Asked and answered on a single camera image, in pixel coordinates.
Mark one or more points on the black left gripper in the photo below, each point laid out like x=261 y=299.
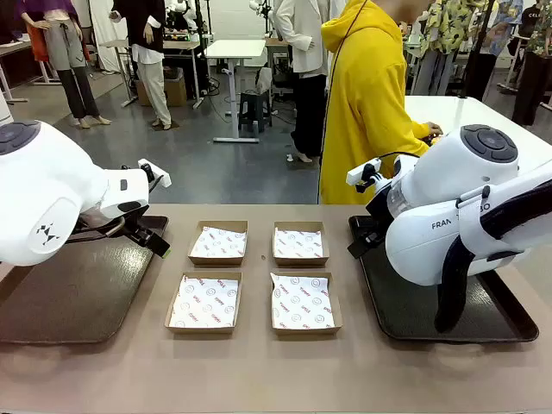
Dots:
x=136 y=230

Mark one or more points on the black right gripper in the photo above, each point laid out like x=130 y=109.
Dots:
x=377 y=224

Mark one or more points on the white printed paper liner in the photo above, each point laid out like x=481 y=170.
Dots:
x=302 y=302
x=220 y=243
x=299 y=243
x=205 y=302

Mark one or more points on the person's right forearm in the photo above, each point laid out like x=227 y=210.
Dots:
x=409 y=136

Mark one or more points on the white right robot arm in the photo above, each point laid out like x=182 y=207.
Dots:
x=431 y=241

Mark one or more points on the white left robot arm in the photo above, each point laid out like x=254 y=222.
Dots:
x=43 y=194

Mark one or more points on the large black serving tray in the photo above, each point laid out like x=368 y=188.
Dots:
x=409 y=310

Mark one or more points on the large brown serving tray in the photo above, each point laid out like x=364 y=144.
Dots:
x=77 y=293

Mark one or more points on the person's right hand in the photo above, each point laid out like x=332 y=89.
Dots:
x=434 y=129

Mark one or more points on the person in yellow hoodie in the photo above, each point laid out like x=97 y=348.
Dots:
x=366 y=108

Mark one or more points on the brown cardboard carton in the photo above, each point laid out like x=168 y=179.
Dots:
x=174 y=90

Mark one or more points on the black plastic stool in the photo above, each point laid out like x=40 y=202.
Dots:
x=254 y=108

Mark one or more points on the white rounded table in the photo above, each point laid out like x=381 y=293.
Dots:
x=474 y=112

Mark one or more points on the mannequin with white trousers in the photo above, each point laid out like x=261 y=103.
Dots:
x=148 y=64

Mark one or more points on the wood top desk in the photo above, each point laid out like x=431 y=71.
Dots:
x=125 y=43

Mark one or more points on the mannequin with white jacket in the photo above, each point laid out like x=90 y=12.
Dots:
x=302 y=43

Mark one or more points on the white standing desk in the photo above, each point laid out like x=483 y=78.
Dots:
x=235 y=47

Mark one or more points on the black slanted pole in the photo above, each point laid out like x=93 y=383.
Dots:
x=473 y=64

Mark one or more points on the mannequin with purple top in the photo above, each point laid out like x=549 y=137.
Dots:
x=64 y=52

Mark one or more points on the black trousers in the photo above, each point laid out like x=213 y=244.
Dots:
x=532 y=86

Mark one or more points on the yellow floral shirt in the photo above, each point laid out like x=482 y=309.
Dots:
x=448 y=26

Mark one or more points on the blue patterned shirt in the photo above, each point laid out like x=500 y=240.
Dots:
x=504 y=26

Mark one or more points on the dark floral shirt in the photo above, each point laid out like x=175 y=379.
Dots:
x=539 y=30

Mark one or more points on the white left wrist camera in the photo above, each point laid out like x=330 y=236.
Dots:
x=155 y=172

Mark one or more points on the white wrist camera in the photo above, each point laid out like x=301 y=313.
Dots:
x=362 y=172
x=155 y=172

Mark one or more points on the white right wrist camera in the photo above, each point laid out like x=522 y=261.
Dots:
x=362 y=172

